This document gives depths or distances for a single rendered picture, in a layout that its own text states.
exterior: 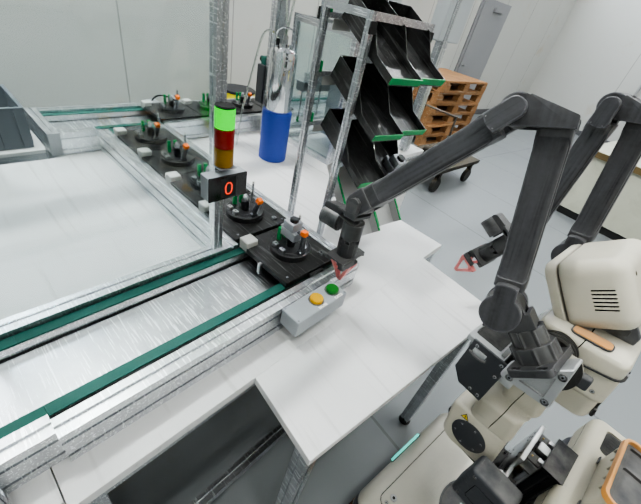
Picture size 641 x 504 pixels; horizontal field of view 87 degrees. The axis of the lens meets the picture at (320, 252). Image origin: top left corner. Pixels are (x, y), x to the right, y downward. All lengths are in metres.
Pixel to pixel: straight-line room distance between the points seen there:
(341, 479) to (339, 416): 0.90
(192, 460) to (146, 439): 0.90
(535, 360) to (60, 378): 0.98
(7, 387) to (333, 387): 0.71
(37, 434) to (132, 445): 0.17
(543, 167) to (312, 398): 0.72
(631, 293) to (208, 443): 1.60
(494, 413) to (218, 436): 1.20
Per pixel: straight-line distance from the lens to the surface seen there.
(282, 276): 1.05
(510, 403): 1.14
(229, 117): 0.91
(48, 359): 1.00
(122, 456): 0.90
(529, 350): 0.80
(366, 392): 1.00
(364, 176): 1.20
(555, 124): 0.73
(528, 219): 0.75
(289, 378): 0.97
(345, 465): 1.85
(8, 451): 0.86
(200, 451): 1.81
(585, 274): 0.87
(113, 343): 0.98
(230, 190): 0.99
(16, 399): 0.96
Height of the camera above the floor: 1.68
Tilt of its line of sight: 37 degrees down
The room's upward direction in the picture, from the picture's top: 14 degrees clockwise
